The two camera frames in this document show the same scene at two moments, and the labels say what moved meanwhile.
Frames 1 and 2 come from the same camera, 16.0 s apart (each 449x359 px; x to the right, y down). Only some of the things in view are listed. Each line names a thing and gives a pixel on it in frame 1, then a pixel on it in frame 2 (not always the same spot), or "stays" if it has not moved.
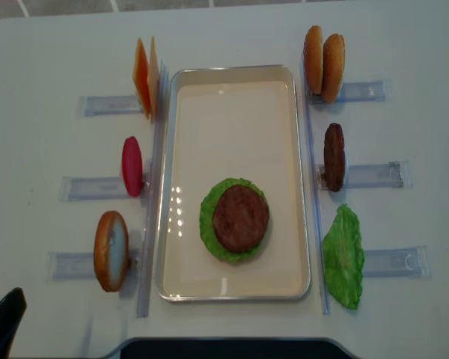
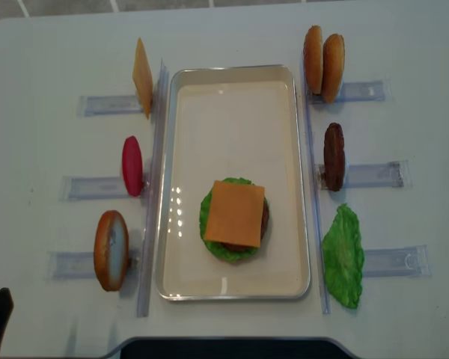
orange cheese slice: (153, 80) -> (235, 214)
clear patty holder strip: (396, 174) stays
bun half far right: (313, 59) stays
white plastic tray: (235, 121) stays
